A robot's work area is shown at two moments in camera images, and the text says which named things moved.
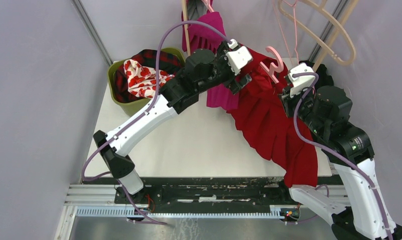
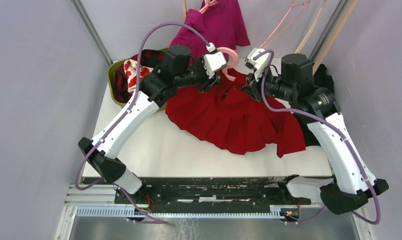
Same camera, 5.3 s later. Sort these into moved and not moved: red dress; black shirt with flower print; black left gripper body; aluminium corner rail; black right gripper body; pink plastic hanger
Moved: black left gripper body; black right gripper body; pink plastic hanger; red dress
Not moved: black shirt with flower print; aluminium corner rail
